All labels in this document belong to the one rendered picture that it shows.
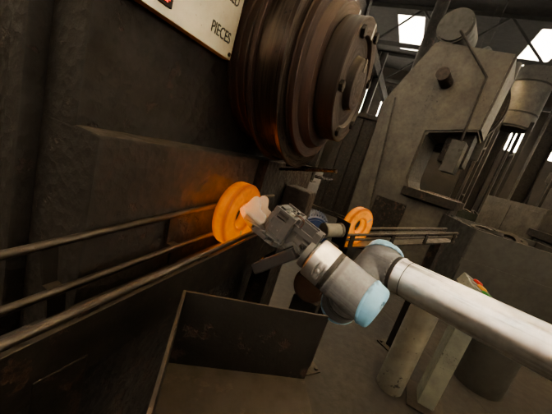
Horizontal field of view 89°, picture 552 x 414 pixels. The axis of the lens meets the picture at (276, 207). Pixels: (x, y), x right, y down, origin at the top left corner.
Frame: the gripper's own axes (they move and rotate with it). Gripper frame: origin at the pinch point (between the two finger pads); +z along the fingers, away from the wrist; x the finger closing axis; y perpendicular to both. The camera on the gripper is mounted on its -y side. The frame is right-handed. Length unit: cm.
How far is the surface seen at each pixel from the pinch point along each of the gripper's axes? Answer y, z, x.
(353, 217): 3, -18, -55
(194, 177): 3.5, 6.8, 11.7
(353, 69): 39.0, -1.8, -10.2
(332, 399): -63, -56, -53
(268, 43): 32.3, 9.5, 6.5
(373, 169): 17, 14, -288
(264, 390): -8.1, -28.6, 24.1
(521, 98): 337, -107, -853
